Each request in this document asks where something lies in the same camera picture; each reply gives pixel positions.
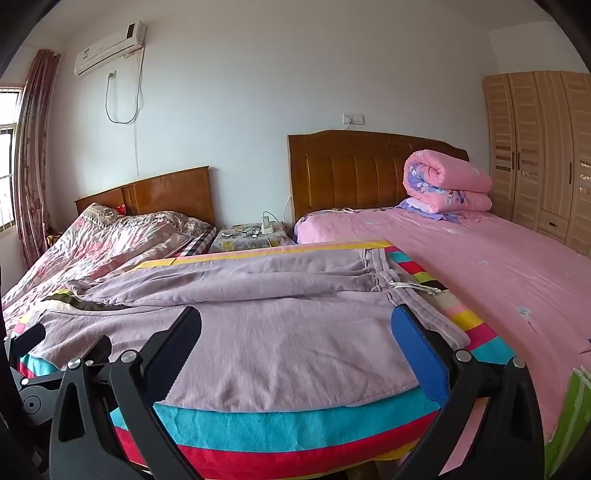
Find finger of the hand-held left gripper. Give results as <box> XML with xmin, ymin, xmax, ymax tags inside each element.
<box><xmin>13</xmin><ymin>335</ymin><xmax>113</xmax><ymax>428</ymax></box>
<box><xmin>4</xmin><ymin>322</ymin><xmax>47</xmax><ymax>370</ymax></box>

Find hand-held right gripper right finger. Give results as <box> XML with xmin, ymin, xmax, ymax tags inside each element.
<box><xmin>390</xmin><ymin>304</ymin><xmax>546</xmax><ymax>480</ymax></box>

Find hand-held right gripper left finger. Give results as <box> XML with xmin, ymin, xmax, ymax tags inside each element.
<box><xmin>48</xmin><ymin>305</ymin><xmax>204</xmax><ymax>480</ymax></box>

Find lilac pants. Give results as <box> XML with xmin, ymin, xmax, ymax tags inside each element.
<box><xmin>44</xmin><ymin>249</ymin><xmax>471</xmax><ymax>414</ymax></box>

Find pink bed sheet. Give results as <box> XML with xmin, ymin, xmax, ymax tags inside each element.
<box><xmin>294</xmin><ymin>205</ymin><xmax>591</xmax><ymax>444</ymax></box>

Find cloth covered nightstand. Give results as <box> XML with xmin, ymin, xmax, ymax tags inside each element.
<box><xmin>209</xmin><ymin>223</ymin><xmax>297</xmax><ymax>254</ymax></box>

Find rainbow striped cloth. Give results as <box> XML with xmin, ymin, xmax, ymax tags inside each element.
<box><xmin>9</xmin><ymin>239</ymin><xmax>518</xmax><ymax>480</ymax></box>

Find purple folded cloth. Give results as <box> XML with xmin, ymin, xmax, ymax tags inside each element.
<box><xmin>398</xmin><ymin>198</ymin><xmax>483</xmax><ymax>224</ymax></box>

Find low wooden headboard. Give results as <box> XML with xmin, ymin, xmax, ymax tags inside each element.
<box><xmin>75</xmin><ymin>166</ymin><xmax>218</xmax><ymax>227</ymax></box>

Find green bag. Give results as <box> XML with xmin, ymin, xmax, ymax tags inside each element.
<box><xmin>544</xmin><ymin>367</ymin><xmax>591</xmax><ymax>480</ymax></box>

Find rolled pink floral quilt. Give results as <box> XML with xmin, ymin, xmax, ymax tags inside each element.
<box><xmin>403</xmin><ymin>149</ymin><xmax>494</xmax><ymax>213</ymax></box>

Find patterned pink curtain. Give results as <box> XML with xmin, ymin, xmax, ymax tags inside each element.
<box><xmin>13</xmin><ymin>48</ymin><xmax>62</xmax><ymax>268</ymax></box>

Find barred window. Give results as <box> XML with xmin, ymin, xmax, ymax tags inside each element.
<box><xmin>0</xmin><ymin>87</ymin><xmax>24</xmax><ymax>236</ymax></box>

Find tall wooden headboard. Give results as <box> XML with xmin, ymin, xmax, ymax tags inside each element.
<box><xmin>287</xmin><ymin>130</ymin><xmax>470</xmax><ymax>227</ymax></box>

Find light wooden wardrobe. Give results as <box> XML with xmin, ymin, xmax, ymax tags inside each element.
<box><xmin>482</xmin><ymin>70</ymin><xmax>591</xmax><ymax>258</ymax></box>

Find white air conditioner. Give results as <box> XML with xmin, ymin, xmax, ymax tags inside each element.
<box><xmin>74</xmin><ymin>21</ymin><xmax>148</xmax><ymax>77</ymax></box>

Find white air conditioner cable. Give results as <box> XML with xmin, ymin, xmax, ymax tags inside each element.
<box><xmin>105</xmin><ymin>46</ymin><xmax>147</xmax><ymax>176</ymax></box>

